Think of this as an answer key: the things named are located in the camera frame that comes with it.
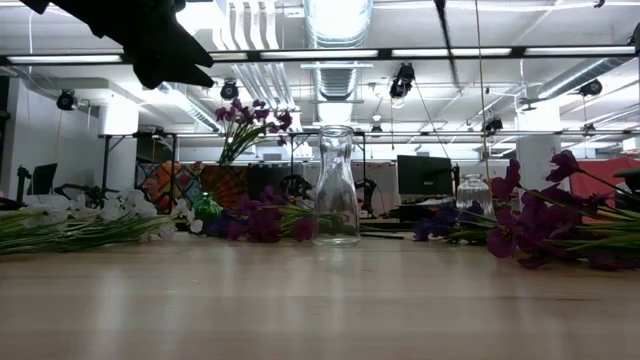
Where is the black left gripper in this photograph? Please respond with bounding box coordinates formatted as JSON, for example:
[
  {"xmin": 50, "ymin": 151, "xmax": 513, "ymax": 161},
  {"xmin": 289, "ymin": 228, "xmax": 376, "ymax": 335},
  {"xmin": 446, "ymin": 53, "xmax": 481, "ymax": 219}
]
[{"xmin": 49, "ymin": 0, "xmax": 216, "ymax": 91}]

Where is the green glass vase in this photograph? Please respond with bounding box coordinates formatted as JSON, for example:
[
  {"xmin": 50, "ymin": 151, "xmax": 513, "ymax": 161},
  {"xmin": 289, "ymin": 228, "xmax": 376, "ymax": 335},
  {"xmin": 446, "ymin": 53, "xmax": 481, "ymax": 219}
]
[{"xmin": 192, "ymin": 191, "xmax": 224, "ymax": 225}]

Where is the clear glass carafe vase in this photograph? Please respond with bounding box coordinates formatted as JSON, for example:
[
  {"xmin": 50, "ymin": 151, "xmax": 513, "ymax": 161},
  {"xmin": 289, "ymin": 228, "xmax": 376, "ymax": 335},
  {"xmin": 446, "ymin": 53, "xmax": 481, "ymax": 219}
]
[{"xmin": 313, "ymin": 124, "xmax": 362, "ymax": 246}]

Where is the ribbed clear glass vase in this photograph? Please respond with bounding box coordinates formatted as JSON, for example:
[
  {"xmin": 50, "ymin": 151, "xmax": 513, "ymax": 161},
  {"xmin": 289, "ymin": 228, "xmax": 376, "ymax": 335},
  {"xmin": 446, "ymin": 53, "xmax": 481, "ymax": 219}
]
[{"xmin": 455, "ymin": 173, "xmax": 496, "ymax": 219}]

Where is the colourful patterned cloth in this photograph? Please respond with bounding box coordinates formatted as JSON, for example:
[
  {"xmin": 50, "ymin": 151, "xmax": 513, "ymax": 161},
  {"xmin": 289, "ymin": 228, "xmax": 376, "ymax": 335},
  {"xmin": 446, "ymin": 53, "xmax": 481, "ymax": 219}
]
[{"xmin": 142, "ymin": 160, "xmax": 250, "ymax": 209}]

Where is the small dark monitor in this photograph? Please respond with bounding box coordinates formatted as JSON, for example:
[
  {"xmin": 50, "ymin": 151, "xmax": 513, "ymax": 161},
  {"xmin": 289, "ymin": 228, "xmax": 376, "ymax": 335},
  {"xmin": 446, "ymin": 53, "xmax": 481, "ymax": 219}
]
[{"xmin": 27, "ymin": 163, "xmax": 59, "ymax": 196}]

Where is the black computer monitor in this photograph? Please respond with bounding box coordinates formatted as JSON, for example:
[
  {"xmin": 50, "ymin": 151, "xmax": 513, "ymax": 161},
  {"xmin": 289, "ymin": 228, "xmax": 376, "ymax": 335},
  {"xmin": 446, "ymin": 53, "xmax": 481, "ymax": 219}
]
[{"xmin": 397, "ymin": 154, "xmax": 455, "ymax": 197}]

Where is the black background desk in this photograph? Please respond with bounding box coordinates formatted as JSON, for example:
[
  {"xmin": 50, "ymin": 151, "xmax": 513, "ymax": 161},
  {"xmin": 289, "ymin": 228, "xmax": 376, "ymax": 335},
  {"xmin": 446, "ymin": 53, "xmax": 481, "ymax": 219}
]
[{"xmin": 398, "ymin": 195, "xmax": 456, "ymax": 232}]

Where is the white cabinet appliance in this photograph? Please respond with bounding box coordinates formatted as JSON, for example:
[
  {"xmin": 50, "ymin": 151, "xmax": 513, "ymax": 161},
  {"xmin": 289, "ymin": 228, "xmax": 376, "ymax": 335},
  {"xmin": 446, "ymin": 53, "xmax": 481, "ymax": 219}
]
[{"xmin": 516, "ymin": 134, "xmax": 564, "ymax": 194}]

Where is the red partition panel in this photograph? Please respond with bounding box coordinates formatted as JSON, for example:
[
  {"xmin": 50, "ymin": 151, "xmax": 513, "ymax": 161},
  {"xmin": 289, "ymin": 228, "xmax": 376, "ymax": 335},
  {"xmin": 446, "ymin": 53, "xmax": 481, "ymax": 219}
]
[{"xmin": 569, "ymin": 158, "xmax": 640, "ymax": 224}]

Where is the black office chair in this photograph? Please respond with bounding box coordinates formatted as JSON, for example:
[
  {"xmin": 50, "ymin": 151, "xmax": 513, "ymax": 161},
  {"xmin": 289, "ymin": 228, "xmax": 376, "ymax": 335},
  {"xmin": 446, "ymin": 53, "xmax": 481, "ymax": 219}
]
[{"xmin": 613, "ymin": 168, "xmax": 640, "ymax": 211}]

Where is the thin hanging cable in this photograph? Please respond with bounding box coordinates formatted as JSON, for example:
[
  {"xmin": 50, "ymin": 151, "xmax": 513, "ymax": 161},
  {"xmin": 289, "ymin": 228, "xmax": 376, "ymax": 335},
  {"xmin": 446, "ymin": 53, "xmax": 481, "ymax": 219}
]
[{"xmin": 473, "ymin": 0, "xmax": 494, "ymax": 201}]

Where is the black frame bar with lights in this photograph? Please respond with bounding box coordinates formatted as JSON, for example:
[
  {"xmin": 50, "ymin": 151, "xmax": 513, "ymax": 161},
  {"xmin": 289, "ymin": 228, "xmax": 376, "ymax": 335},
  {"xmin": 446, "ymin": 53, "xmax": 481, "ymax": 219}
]
[{"xmin": 0, "ymin": 46, "xmax": 640, "ymax": 65}]

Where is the slim silver ceiling duct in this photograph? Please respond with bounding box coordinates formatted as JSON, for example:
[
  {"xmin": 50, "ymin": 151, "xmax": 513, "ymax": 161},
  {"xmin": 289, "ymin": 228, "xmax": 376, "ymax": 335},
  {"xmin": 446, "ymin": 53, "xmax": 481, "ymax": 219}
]
[{"xmin": 537, "ymin": 56, "xmax": 629, "ymax": 101}]

